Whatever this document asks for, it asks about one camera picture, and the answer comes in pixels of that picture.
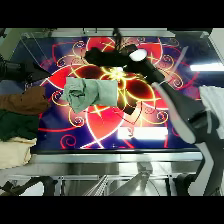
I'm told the white garment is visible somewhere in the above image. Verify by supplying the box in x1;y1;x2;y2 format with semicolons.
199;85;224;140

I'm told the cream garment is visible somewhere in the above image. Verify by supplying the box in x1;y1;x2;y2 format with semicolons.
0;136;38;171

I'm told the dark green garment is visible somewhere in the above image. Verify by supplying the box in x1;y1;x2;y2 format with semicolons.
0;109;41;142

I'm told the silver frame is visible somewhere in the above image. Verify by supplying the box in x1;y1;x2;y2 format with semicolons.
0;28;224;197

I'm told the black garment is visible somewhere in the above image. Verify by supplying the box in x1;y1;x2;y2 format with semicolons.
0;55;52;84
83;46;135;72

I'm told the sage green garment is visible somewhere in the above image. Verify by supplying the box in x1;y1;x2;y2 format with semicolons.
62;76;120;115

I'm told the brown garment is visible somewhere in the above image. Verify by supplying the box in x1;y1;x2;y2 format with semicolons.
0;86;52;116

